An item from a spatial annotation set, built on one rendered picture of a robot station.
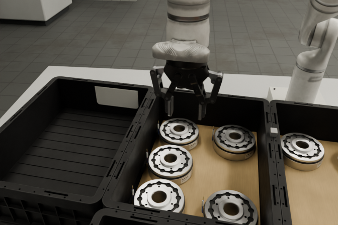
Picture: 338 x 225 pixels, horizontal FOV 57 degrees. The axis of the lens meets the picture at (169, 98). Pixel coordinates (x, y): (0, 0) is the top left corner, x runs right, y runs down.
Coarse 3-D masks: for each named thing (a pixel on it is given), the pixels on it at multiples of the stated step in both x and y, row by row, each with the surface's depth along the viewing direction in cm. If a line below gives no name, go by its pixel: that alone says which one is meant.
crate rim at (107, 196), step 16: (224, 96) 80; (240, 96) 80; (144, 112) 74; (128, 144) 65; (272, 144) 65; (128, 160) 62; (272, 160) 61; (272, 176) 58; (112, 192) 54; (272, 192) 54; (112, 208) 52; (128, 208) 52; (144, 208) 52; (272, 208) 52; (208, 224) 49; (224, 224) 50; (240, 224) 49; (272, 224) 50
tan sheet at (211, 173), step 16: (208, 128) 85; (160, 144) 80; (208, 144) 80; (256, 144) 80; (208, 160) 75; (224, 160) 75; (256, 160) 75; (144, 176) 71; (192, 176) 71; (208, 176) 71; (224, 176) 71; (240, 176) 71; (256, 176) 71; (192, 192) 67; (208, 192) 67; (240, 192) 67; (256, 192) 67; (192, 208) 63
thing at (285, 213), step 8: (272, 104) 77; (280, 104) 78; (288, 104) 78; (296, 104) 77; (304, 104) 78; (312, 104) 77; (320, 104) 77; (272, 112) 74; (272, 120) 72; (280, 144) 65; (280, 152) 63; (280, 160) 61; (280, 168) 59; (280, 176) 58; (280, 184) 56; (280, 192) 54; (280, 200) 53; (288, 200) 53; (288, 208) 52; (288, 216) 50; (288, 224) 49
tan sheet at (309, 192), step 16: (336, 144) 80; (336, 160) 75; (288, 176) 71; (304, 176) 71; (320, 176) 71; (336, 176) 71; (288, 192) 67; (304, 192) 67; (320, 192) 67; (336, 192) 67; (304, 208) 63; (320, 208) 63; (336, 208) 63; (304, 224) 60; (320, 224) 60; (336, 224) 60
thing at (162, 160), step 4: (164, 152) 72; (168, 152) 72; (172, 152) 72; (176, 152) 72; (160, 156) 71; (164, 156) 71; (176, 156) 71; (180, 156) 71; (160, 160) 70; (164, 160) 70; (176, 160) 70; (180, 160) 70; (164, 164) 69; (168, 164) 69; (172, 164) 69; (176, 164) 69
